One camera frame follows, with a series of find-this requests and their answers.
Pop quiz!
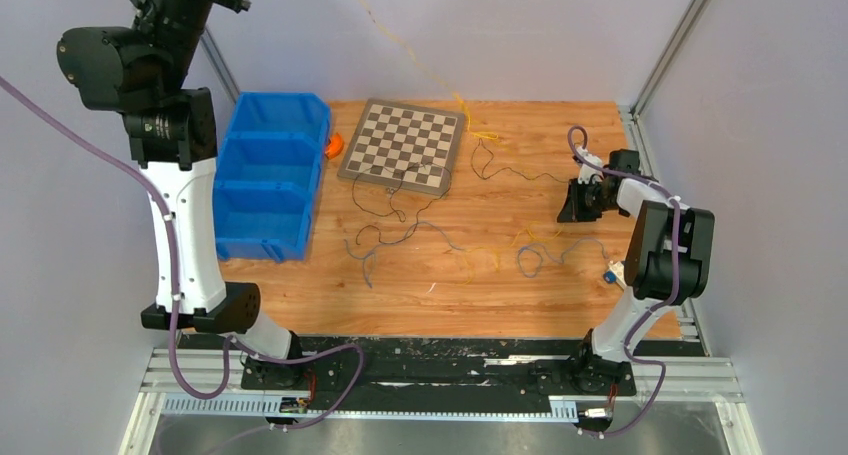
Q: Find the white blue toy block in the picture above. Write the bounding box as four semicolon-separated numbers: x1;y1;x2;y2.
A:
602;261;626;288

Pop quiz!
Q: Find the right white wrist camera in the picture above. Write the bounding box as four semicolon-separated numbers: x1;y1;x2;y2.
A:
575;146;603;185

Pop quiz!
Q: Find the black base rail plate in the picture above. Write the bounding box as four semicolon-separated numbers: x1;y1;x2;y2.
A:
178;332;707;415

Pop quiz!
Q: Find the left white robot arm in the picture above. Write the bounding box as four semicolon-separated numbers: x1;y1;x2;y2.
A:
57;0;331;389

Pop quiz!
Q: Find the black cable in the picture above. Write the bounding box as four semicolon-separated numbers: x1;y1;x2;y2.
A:
468;137;572;185
351;163;452;251

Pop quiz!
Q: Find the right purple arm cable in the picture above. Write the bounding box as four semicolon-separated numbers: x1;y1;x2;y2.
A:
567;125;684;438

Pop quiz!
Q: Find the orange small object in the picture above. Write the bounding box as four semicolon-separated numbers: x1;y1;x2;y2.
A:
324;132;345;160

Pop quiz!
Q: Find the checkerboard calibration board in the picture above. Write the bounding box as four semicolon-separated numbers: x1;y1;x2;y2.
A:
337;98;467;197

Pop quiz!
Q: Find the blue plastic bin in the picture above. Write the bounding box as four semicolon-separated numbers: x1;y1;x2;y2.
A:
213;92;332;263

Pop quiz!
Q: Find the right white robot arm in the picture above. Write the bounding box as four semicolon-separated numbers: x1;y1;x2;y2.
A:
557;147;715;393

